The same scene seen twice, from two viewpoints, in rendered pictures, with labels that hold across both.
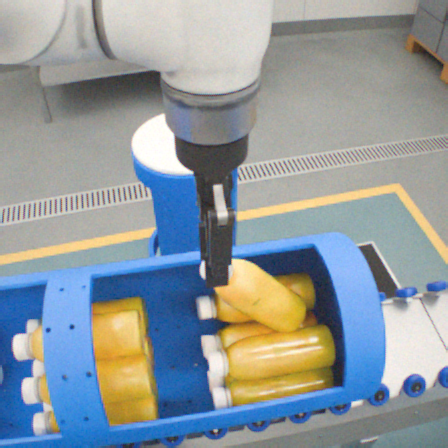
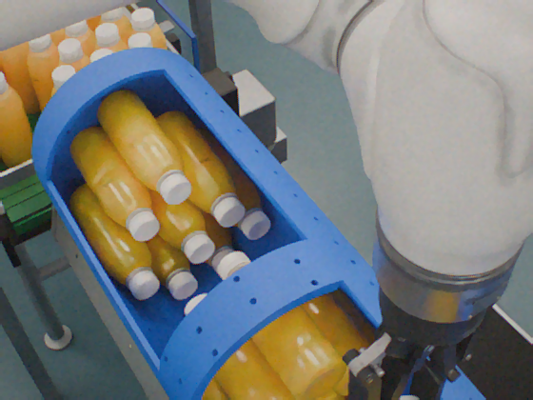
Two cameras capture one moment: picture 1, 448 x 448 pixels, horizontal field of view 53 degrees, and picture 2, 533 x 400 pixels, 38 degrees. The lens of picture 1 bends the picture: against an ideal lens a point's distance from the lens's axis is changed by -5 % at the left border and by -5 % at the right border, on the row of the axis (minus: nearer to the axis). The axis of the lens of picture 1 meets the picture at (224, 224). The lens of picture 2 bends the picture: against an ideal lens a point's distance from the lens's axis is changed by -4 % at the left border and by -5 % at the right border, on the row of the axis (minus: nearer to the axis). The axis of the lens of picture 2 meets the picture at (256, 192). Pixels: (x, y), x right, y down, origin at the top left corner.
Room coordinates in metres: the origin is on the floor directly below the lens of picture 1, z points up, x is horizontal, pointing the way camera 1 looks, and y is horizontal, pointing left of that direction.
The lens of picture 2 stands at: (0.19, -0.22, 1.92)
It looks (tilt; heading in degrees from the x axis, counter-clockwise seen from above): 50 degrees down; 71
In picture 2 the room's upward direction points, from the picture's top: 3 degrees counter-clockwise
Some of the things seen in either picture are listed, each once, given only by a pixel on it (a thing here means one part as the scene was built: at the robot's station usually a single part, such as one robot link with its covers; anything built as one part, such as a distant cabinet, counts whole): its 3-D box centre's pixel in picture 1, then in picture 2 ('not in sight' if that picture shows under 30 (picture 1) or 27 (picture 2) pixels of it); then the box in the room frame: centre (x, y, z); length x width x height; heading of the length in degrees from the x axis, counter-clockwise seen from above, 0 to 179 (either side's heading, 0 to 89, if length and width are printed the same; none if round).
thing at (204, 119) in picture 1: (210, 99); (445, 244); (0.39, 0.01, 1.53); 0.09 x 0.09 x 0.06
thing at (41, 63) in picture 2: not in sight; (50, 79); (0.19, 0.93, 0.99); 0.07 x 0.07 x 0.18
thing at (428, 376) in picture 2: (210, 241); (426, 387); (0.41, 0.02, 1.30); 0.03 x 0.01 x 0.07; 100
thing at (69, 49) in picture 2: not in sight; (69, 49); (0.24, 0.87, 1.08); 0.04 x 0.04 x 0.02
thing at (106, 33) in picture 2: not in sight; (107, 33); (0.31, 0.89, 1.08); 0.04 x 0.04 x 0.02
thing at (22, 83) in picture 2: not in sight; (22, 69); (0.15, 0.98, 0.99); 0.07 x 0.07 x 0.18
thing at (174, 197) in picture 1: (192, 250); not in sight; (1.01, 0.10, 0.59); 0.28 x 0.28 x 0.88
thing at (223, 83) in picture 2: not in sight; (210, 106); (0.45, 0.77, 0.95); 0.10 x 0.07 x 0.10; 10
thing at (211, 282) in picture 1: (216, 268); not in sight; (0.37, 0.01, 1.30); 0.03 x 0.01 x 0.07; 100
